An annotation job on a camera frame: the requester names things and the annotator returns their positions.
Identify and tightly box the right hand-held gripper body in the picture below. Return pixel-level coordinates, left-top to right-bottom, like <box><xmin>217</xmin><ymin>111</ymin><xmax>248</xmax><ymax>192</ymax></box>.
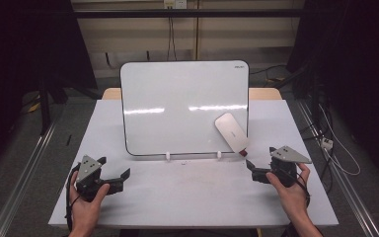
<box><xmin>269</xmin><ymin>145</ymin><xmax>313</xmax><ymax>189</ymax></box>

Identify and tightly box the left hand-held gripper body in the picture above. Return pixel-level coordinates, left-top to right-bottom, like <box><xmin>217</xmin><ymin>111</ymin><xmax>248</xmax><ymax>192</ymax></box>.
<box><xmin>74</xmin><ymin>154</ymin><xmax>112</xmax><ymax>202</ymax></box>

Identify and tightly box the white whiteboard eraser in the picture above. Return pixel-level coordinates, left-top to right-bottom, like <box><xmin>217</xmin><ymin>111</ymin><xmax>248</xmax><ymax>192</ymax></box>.
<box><xmin>214</xmin><ymin>112</ymin><xmax>251</xmax><ymax>154</ymax></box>

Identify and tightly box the person's right hand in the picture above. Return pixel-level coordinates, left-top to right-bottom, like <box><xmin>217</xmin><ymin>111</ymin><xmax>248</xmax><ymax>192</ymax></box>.
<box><xmin>265</xmin><ymin>163</ymin><xmax>312</xmax><ymax>219</ymax></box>

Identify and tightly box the person's left hand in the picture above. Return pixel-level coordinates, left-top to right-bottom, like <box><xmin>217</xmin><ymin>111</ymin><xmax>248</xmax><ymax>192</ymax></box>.
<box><xmin>68</xmin><ymin>170</ymin><xmax>112</xmax><ymax>233</ymax></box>

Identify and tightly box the white power strip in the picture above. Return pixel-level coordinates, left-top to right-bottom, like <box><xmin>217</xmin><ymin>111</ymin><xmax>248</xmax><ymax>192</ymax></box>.
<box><xmin>320</xmin><ymin>136</ymin><xmax>335</xmax><ymax>151</ymax></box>

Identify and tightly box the wooden table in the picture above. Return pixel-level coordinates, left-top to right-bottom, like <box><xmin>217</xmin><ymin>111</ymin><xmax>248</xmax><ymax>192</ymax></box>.
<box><xmin>102</xmin><ymin>87</ymin><xmax>283</xmax><ymax>101</ymax></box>

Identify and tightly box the black metal stand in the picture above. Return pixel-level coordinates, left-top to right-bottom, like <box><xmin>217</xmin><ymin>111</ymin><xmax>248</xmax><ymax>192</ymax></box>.
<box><xmin>37</xmin><ymin>74</ymin><xmax>68</xmax><ymax>136</ymax></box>

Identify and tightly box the white whiteboard with black rim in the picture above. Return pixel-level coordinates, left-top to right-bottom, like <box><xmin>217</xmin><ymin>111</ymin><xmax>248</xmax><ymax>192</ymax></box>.
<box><xmin>119</xmin><ymin>60</ymin><xmax>251</xmax><ymax>157</ymax></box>

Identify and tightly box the black curtain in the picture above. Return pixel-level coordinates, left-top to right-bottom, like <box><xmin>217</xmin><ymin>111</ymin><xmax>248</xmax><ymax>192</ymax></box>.
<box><xmin>0</xmin><ymin>0</ymin><xmax>99</xmax><ymax>179</ymax></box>
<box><xmin>286</xmin><ymin>0</ymin><xmax>379</xmax><ymax>191</ymax></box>

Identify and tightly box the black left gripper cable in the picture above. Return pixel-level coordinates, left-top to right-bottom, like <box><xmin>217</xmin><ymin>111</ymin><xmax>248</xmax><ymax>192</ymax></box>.
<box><xmin>64</xmin><ymin>162</ymin><xmax>82</xmax><ymax>231</ymax></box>

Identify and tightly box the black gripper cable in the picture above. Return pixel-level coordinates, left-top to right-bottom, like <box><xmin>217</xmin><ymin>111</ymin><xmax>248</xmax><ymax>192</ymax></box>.
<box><xmin>294</xmin><ymin>172</ymin><xmax>312</xmax><ymax>215</ymax></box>
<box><xmin>64</xmin><ymin>162</ymin><xmax>82</xmax><ymax>231</ymax></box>

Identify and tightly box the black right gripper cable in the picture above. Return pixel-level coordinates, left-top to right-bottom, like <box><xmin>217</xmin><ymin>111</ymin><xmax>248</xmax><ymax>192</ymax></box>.
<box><xmin>294</xmin><ymin>172</ymin><xmax>312</xmax><ymax>215</ymax></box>

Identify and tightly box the white floor cable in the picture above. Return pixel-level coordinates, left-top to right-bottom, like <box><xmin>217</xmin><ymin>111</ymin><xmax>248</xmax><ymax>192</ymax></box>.
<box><xmin>319</xmin><ymin>103</ymin><xmax>362</xmax><ymax>177</ymax></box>

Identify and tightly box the aluminium floor rail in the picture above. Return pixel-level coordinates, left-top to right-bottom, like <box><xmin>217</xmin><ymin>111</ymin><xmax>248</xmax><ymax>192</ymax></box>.
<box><xmin>0</xmin><ymin>119</ymin><xmax>60</xmax><ymax>237</ymax></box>
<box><xmin>297</xmin><ymin>100</ymin><xmax>379</xmax><ymax>237</ymax></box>

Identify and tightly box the black hanging power cable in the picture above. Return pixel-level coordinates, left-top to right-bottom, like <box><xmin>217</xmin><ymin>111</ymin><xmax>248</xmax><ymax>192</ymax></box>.
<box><xmin>166</xmin><ymin>16</ymin><xmax>178</xmax><ymax>62</ymax></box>

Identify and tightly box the white wall socket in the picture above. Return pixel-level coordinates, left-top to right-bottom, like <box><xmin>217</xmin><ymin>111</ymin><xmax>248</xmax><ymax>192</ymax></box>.
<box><xmin>163</xmin><ymin>0</ymin><xmax>189</xmax><ymax>10</ymax></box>

